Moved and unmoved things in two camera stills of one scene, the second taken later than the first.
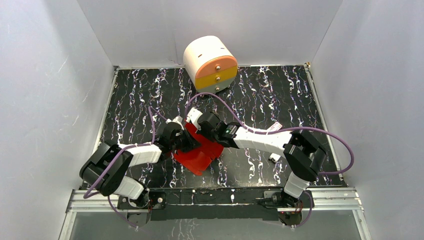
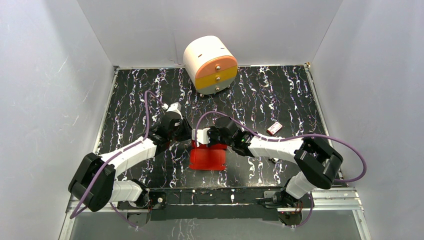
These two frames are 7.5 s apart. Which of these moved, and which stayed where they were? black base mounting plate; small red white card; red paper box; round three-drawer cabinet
Moved: red paper box
Stayed: round three-drawer cabinet; small red white card; black base mounting plate
